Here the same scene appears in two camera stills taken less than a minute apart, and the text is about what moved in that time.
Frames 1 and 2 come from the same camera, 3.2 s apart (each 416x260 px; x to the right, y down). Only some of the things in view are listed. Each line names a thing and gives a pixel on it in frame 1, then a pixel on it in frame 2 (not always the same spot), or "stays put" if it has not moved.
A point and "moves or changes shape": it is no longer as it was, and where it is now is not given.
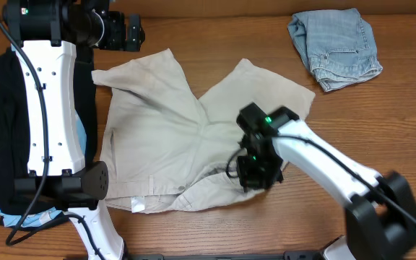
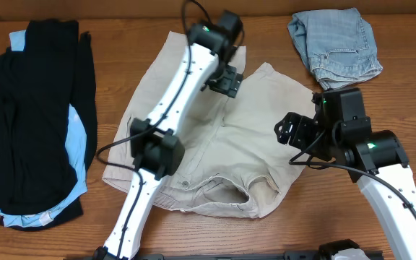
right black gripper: x=253 y=181 → x=295 y=128
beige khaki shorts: x=164 y=150 moves or changes shape
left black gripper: x=118 y=42 → x=230 y=84
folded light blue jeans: x=338 y=45 stays put
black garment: x=3 y=147 stays put
